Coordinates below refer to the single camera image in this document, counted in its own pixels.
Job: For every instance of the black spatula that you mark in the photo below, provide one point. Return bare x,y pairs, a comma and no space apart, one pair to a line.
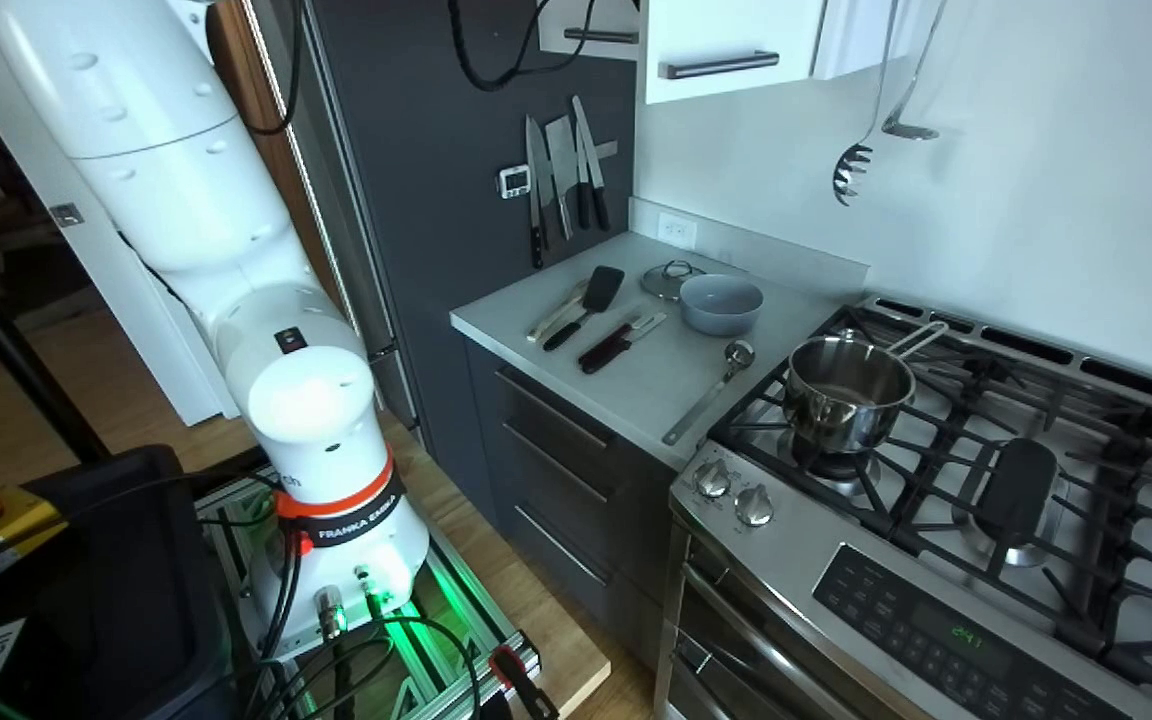
599,286

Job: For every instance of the silver stove knob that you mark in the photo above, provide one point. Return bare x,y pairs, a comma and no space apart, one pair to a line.
713,482
752,505

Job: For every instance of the pale blue bowl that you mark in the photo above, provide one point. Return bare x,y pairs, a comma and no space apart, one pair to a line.
722,307

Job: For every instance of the stainless gas stove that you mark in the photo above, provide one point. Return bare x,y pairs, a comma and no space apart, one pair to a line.
870,603

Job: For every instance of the hanging steel pasta spoon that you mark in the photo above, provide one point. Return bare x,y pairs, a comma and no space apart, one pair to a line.
849,169

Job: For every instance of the black kitchen brush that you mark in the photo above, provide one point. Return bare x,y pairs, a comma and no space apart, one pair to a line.
609,346

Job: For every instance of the white cabinet door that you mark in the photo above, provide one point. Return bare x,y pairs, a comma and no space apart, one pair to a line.
588,16
736,33

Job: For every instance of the yellow button box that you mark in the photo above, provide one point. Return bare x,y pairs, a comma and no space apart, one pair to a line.
8,535

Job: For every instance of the magnetic knife strip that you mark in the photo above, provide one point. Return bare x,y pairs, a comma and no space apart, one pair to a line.
609,151

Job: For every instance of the steel ladle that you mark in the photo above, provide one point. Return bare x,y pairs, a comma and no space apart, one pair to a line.
708,393

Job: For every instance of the white wall outlet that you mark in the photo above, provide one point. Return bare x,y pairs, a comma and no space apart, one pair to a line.
676,228

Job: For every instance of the dark grey drawer cabinet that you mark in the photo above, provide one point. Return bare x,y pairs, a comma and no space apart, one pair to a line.
562,482

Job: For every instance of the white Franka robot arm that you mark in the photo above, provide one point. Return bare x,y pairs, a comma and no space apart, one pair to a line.
202,201

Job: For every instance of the small white switch plate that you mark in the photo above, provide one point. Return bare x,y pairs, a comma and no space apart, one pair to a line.
512,181

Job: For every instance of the black bin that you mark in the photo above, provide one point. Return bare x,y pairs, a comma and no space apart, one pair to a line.
108,586

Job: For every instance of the small steel saucepan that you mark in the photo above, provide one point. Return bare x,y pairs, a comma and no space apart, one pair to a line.
849,393

